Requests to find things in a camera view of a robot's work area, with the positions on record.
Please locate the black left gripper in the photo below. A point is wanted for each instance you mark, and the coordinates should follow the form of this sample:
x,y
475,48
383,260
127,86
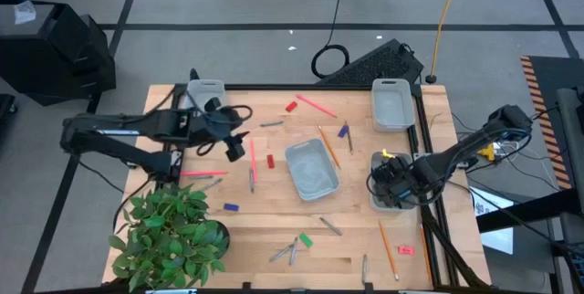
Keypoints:
x,y
219,125

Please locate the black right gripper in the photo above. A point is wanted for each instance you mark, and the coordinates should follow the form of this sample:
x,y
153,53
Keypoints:
x,y
392,182

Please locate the long pink crayon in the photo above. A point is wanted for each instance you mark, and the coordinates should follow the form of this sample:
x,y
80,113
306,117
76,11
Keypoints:
x,y
316,105
203,173
253,160

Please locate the grey crayon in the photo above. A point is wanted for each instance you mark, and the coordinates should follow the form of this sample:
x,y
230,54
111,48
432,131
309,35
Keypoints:
x,y
251,180
211,185
364,269
201,177
281,253
330,226
272,123
293,251

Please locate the red eraser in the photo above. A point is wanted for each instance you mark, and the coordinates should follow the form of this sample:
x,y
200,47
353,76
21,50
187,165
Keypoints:
x,y
270,161
291,106

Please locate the orange pencil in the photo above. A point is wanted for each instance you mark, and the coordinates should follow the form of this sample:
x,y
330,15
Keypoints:
x,y
388,250
329,147
426,254

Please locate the pink eraser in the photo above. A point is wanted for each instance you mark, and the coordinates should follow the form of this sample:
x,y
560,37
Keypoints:
x,y
406,250

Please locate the purple eraser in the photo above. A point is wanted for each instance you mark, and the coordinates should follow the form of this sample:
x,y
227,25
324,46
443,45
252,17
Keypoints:
x,y
343,131
231,207

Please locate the grey plastic bin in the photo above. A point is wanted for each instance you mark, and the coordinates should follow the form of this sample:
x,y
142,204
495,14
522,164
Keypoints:
x,y
376,159
312,171
392,104
201,89

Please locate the green eraser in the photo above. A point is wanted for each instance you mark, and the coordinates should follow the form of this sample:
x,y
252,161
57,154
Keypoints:
x,y
305,240

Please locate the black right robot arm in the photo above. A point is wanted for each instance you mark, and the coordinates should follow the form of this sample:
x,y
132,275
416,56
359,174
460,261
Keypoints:
x,y
461,152

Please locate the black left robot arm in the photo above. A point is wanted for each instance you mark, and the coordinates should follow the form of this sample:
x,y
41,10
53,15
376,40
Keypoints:
x,y
137,125

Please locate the yellow tag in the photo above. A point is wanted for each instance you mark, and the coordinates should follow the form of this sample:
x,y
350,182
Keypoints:
x,y
388,153

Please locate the white floor sheet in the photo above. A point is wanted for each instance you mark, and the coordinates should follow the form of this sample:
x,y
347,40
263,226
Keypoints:
x,y
488,202

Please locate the yellow plug connector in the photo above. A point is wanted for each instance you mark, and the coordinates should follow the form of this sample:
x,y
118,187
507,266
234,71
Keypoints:
x,y
488,151

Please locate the black plant pot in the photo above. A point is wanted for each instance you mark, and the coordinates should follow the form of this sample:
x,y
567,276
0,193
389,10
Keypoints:
x,y
223,239

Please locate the black edge clamp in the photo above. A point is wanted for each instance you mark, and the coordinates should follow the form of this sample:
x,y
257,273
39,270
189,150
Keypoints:
x,y
369,287
247,286

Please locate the black perforated panel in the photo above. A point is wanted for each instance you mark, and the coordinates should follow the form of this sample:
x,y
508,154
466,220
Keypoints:
x,y
374,63

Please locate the green leafy plant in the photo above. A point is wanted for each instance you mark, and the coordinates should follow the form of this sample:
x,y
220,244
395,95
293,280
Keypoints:
x,y
164,234

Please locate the black support beam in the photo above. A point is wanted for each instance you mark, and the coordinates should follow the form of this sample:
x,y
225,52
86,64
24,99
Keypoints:
x,y
524,212

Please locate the grey furniture piece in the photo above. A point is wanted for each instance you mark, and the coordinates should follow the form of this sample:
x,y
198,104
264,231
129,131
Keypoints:
x,y
570,139

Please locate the black hazard striped mat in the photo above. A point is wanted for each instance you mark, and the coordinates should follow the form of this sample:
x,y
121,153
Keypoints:
x,y
547,75

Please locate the large black storage case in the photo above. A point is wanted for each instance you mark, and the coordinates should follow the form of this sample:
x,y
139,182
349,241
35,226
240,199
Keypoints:
x,y
45,52

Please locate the white crumpled paper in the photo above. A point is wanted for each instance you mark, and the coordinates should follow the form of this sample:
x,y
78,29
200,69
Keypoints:
x,y
25,12

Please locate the black aluminium table frame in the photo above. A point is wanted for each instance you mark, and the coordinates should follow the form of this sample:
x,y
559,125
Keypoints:
x,y
296,87

